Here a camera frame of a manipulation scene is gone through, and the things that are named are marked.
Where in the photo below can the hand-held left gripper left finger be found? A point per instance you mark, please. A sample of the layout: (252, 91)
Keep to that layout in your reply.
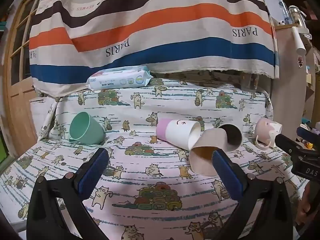
(92, 173)

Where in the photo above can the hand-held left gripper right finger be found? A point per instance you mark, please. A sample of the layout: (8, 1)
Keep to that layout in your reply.
(228, 176)

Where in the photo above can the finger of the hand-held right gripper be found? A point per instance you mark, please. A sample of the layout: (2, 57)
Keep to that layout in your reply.
(290, 143)
(308, 133)

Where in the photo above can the brown kraft paper cup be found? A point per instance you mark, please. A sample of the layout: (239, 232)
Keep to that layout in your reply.
(202, 158)

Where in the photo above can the green plastic cup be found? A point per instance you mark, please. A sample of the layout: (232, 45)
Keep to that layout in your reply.
(86, 128)

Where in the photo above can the white and pink paper cup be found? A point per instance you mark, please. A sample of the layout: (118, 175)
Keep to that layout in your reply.
(178, 132)

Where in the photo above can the person's right hand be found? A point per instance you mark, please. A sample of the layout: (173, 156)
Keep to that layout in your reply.
(308, 205)

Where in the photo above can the wooden shelf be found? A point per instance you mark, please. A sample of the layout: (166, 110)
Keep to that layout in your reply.
(311, 80)

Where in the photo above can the cat printed cloth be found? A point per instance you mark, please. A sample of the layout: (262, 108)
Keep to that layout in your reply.
(150, 180)

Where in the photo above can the small figurine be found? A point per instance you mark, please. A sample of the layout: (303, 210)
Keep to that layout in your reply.
(300, 61)

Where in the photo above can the white paper roll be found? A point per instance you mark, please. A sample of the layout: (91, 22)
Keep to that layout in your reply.
(298, 41)

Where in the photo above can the wet wipes pack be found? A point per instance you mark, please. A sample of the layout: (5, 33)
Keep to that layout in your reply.
(120, 78)

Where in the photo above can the wooden door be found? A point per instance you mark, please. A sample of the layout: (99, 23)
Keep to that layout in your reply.
(21, 80)

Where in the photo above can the clear glass bottle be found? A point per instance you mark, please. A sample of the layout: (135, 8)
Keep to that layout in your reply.
(297, 16)

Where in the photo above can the clear plastic bottle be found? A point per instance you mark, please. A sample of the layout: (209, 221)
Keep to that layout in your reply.
(283, 11)

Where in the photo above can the striped cloth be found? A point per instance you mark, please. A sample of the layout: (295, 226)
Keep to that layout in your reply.
(155, 25)

